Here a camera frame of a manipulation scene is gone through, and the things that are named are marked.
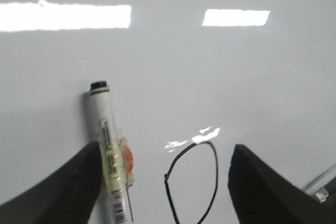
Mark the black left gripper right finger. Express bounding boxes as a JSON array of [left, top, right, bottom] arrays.
[[228, 144, 335, 223]]

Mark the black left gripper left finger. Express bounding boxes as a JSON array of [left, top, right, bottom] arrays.
[[1, 142, 102, 223]]

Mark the white whiteboard marker pen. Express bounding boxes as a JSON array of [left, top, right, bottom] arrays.
[[88, 80, 132, 223]]

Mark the white whiteboard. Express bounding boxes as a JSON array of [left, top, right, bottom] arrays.
[[1, 0, 335, 223]]

